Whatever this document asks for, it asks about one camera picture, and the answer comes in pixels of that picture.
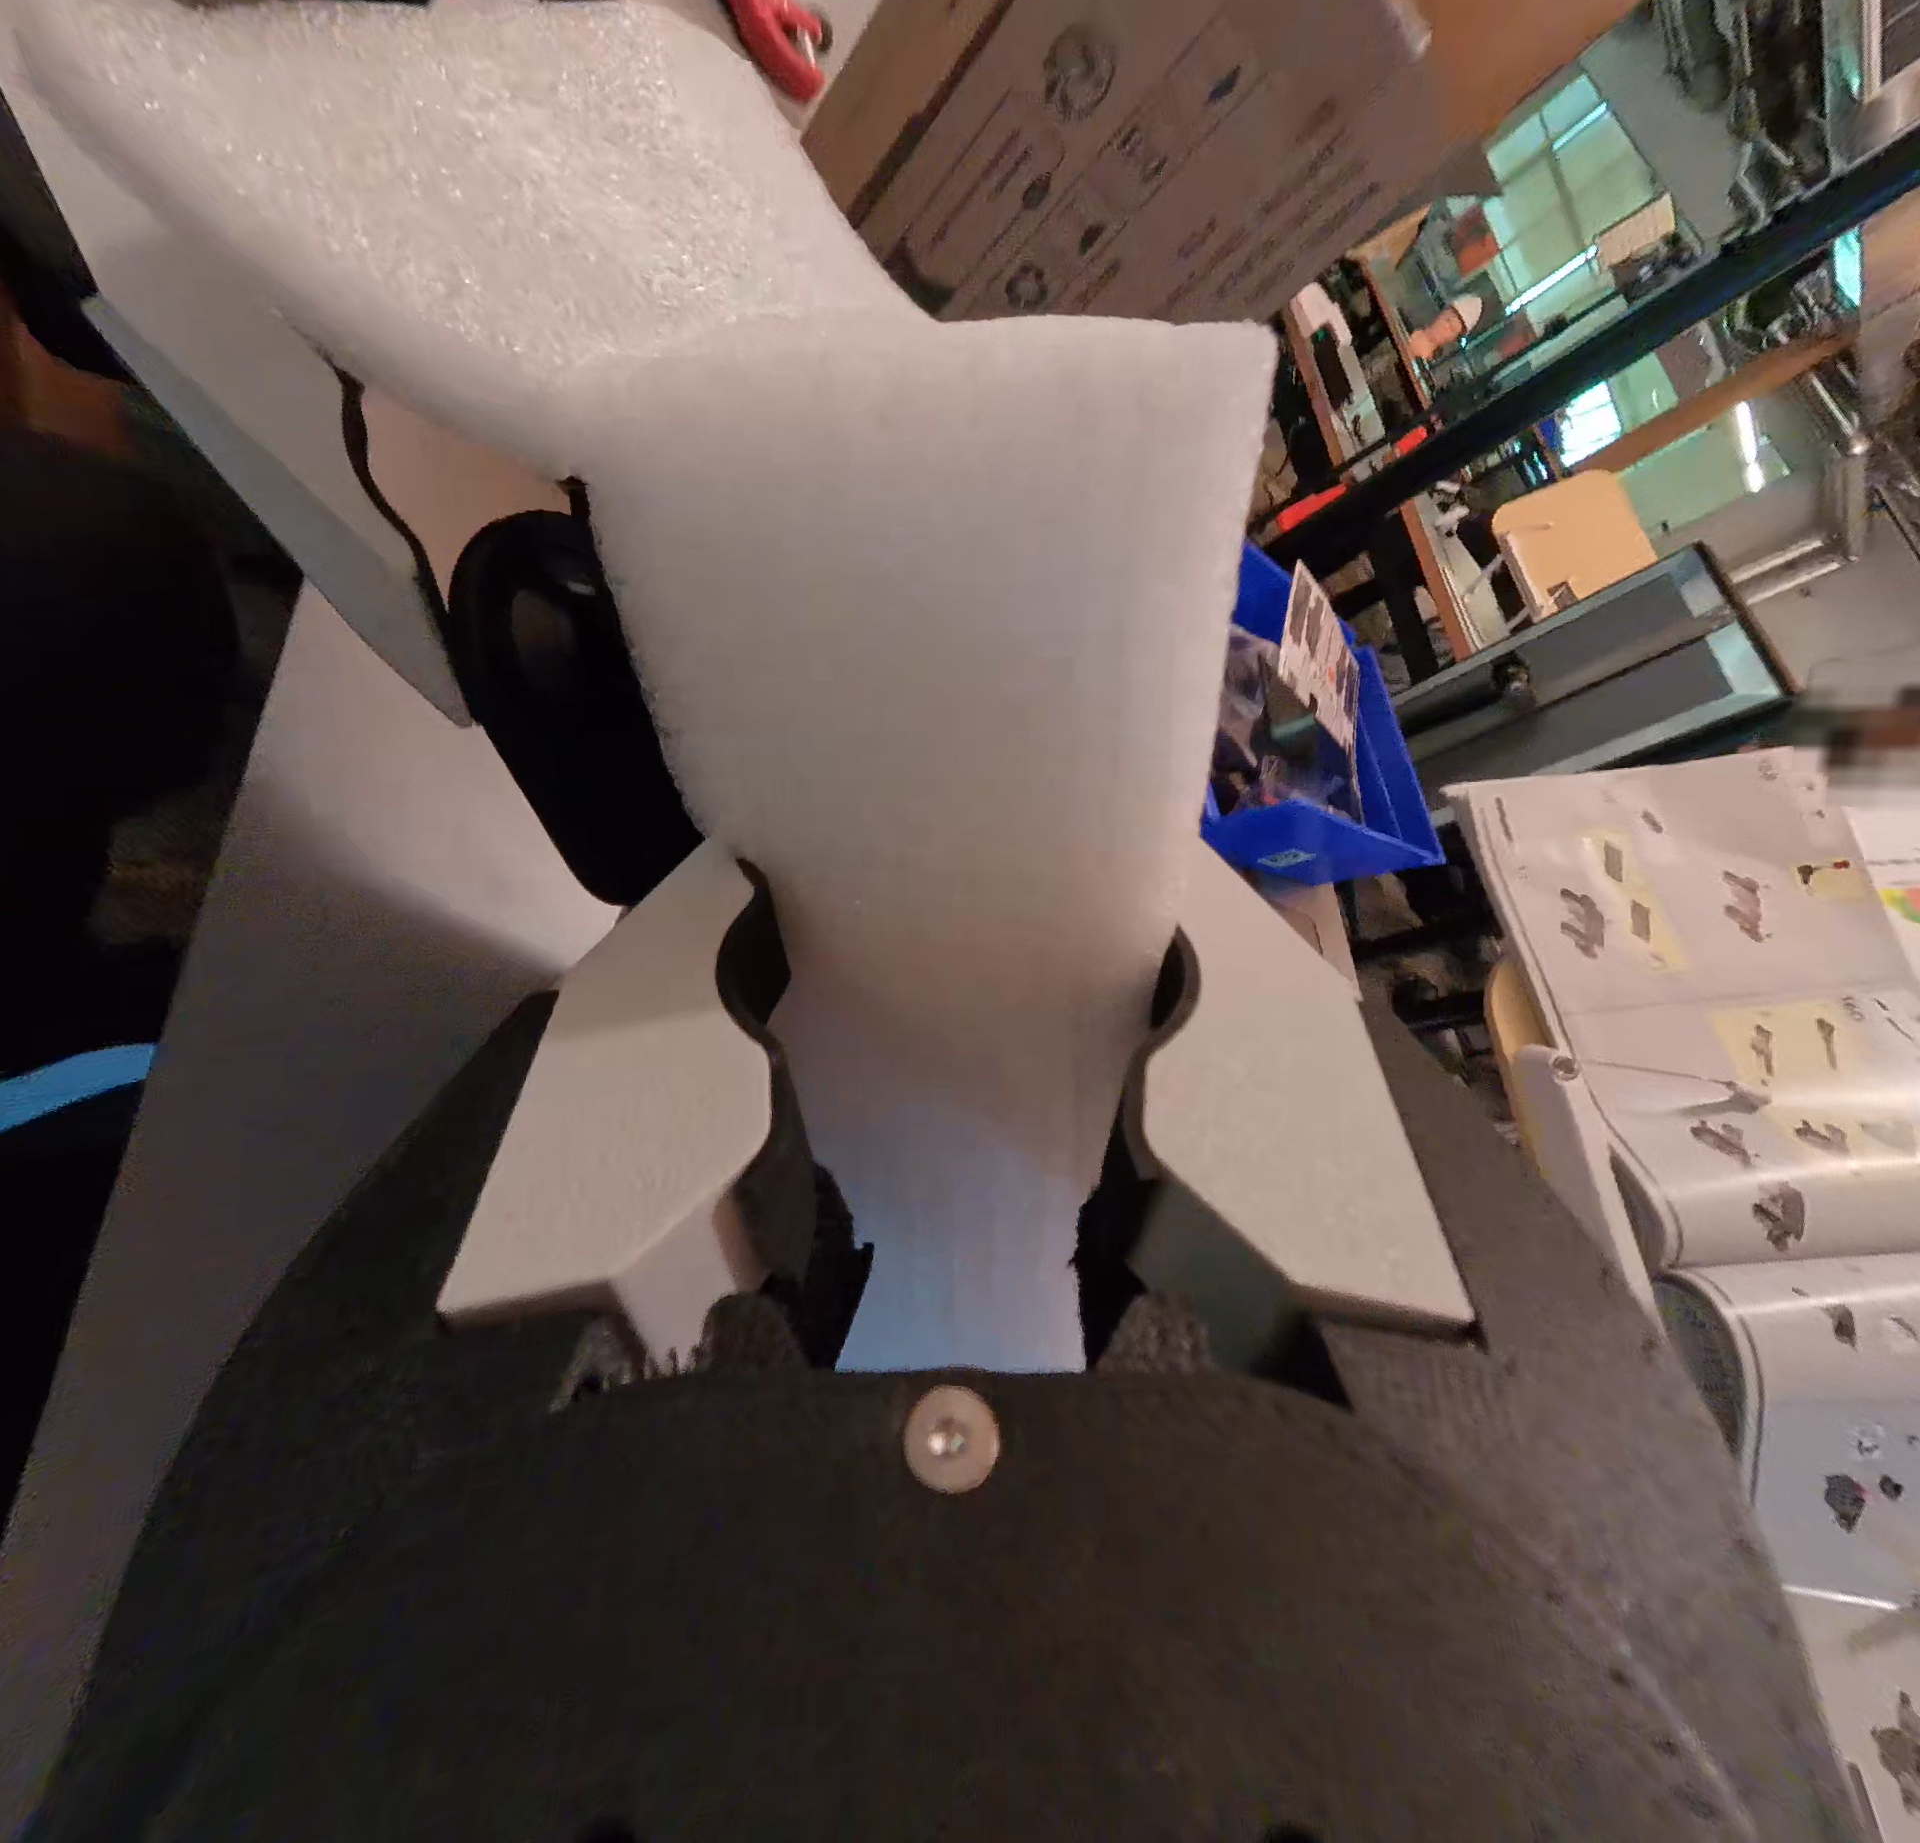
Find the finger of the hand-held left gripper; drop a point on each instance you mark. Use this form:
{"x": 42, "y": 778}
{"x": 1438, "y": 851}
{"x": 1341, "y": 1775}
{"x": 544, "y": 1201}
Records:
{"x": 295, "y": 463}

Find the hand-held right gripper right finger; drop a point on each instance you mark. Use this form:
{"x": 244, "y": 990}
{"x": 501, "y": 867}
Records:
{"x": 1291, "y": 1154}

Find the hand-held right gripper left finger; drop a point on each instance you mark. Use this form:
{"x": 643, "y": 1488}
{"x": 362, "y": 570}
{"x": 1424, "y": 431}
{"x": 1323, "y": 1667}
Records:
{"x": 630, "y": 1123}

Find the black packaged device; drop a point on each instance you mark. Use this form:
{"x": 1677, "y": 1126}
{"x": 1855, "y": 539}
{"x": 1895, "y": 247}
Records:
{"x": 541, "y": 704}

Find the white foam lid sheet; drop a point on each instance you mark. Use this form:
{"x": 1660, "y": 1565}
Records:
{"x": 931, "y": 598}

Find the brown cardboard box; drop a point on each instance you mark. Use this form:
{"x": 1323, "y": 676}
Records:
{"x": 1125, "y": 104}

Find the blue plastic bin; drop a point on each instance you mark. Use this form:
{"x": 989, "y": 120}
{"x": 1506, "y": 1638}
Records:
{"x": 1321, "y": 844}

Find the clear plastic parts bags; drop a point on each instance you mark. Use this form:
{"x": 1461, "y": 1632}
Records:
{"x": 1251, "y": 734}

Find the open instruction booklet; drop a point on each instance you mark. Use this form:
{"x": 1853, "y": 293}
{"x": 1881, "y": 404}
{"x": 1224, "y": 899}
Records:
{"x": 1726, "y": 973}

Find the white printed sheet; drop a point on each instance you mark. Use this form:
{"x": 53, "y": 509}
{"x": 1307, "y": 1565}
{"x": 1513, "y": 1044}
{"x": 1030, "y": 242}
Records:
{"x": 1321, "y": 643}

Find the grey equipment case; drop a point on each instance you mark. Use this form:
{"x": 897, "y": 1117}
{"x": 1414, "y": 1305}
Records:
{"x": 1621, "y": 673}

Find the white instruction poster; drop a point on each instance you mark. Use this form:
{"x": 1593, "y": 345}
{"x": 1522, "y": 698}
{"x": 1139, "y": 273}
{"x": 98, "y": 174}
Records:
{"x": 1892, "y": 854}

